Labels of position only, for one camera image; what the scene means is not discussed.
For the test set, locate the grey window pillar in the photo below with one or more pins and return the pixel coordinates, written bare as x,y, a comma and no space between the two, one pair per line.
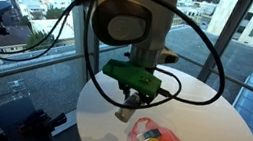
94,55

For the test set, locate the black clamp with orange part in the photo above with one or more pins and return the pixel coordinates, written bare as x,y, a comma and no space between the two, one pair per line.
37,128

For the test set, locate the blue and white tube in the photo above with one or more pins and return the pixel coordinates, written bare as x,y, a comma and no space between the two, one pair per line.
143,140

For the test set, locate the dark window mullion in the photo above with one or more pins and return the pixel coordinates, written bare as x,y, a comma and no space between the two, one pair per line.
228,31

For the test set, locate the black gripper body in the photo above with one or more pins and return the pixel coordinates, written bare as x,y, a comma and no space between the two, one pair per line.
124,86

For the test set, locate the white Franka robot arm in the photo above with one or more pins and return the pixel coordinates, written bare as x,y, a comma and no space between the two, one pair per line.
161,18

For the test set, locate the blue machine housing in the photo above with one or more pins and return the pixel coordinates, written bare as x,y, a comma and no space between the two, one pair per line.
1,116

